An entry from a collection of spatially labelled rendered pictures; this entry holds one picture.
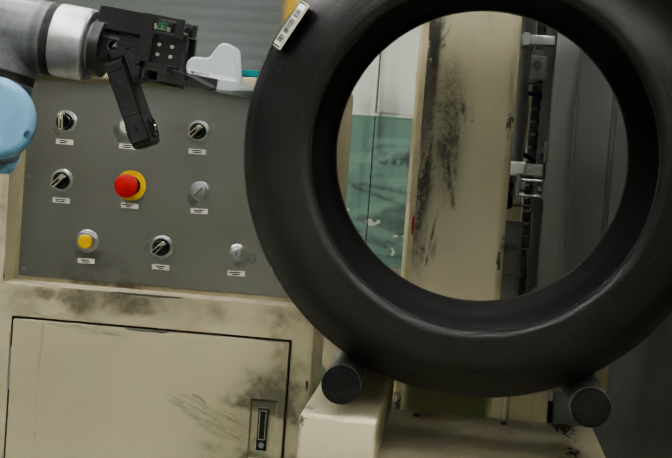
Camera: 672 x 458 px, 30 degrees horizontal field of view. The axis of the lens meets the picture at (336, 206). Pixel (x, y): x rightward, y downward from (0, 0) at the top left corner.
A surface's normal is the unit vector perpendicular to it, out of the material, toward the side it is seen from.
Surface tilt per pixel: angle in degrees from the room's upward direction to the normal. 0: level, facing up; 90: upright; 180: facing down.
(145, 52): 90
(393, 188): 90
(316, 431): 90
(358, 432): 90
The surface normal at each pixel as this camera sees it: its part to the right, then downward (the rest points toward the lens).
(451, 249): -0.11, 0.04
